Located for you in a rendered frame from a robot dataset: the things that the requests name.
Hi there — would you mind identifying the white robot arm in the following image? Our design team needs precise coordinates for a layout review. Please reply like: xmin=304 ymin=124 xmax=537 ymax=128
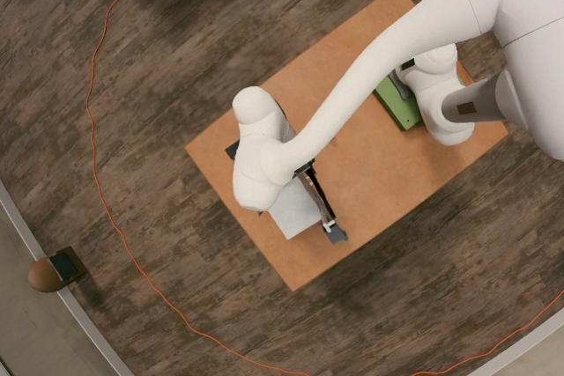
xmin=233 ymin=0 xmax=564 ymax=211

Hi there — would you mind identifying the black thin rod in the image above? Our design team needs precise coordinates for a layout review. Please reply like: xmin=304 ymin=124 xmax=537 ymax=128
xmin=307 ymin=168 xmax=336 ymax=226

